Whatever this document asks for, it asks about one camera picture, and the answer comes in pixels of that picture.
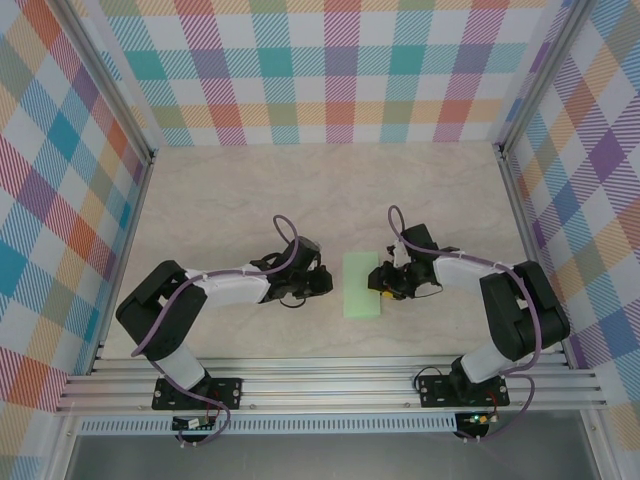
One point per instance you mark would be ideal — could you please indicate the light green paper sheet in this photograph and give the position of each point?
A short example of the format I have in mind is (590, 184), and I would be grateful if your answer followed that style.
(357, 285)

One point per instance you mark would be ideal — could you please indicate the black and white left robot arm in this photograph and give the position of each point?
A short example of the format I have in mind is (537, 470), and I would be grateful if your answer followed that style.
(160, 310)

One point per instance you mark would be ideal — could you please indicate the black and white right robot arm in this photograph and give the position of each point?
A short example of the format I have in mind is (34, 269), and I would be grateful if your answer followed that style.
(525, 310)

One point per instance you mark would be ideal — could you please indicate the circuit board with lit LED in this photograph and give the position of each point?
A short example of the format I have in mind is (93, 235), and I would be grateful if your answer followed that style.
(477, 419)

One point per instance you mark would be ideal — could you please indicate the grey metal panel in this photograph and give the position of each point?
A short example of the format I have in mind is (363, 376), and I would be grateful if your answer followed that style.
(325, 457)

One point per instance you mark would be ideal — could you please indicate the black circuit board white label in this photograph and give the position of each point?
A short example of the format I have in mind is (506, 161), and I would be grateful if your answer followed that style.
(192, 424)

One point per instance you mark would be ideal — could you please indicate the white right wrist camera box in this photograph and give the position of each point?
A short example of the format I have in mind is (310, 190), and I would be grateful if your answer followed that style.
(400, 252)

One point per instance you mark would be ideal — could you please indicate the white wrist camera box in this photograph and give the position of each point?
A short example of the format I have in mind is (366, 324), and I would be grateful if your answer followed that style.
(400, 252)
(310, 245)

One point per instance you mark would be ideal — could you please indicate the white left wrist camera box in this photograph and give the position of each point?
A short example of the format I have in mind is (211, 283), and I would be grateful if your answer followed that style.
(310, 245)

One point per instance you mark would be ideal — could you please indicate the narrow aluminium rail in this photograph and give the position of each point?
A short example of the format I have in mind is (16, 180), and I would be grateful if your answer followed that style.
(325, 366)

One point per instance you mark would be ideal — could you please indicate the wide aluminium rail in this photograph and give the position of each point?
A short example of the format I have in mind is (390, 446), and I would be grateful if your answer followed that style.
(325, 395)

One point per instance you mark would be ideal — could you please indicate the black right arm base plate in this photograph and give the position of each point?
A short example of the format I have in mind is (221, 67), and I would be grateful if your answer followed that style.
(435, 392)

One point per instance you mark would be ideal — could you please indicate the slim aluminium frame bar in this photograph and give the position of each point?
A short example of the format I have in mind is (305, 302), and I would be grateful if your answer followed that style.
(125, 250)
(530, 250)

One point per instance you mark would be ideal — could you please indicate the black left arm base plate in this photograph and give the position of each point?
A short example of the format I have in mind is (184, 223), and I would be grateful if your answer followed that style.
(230, 395)

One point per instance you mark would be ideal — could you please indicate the aluminium frame post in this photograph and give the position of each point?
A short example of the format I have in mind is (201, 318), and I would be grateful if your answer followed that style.
(597, 450)
(107, 75)
(540, 75)
(60, 450)

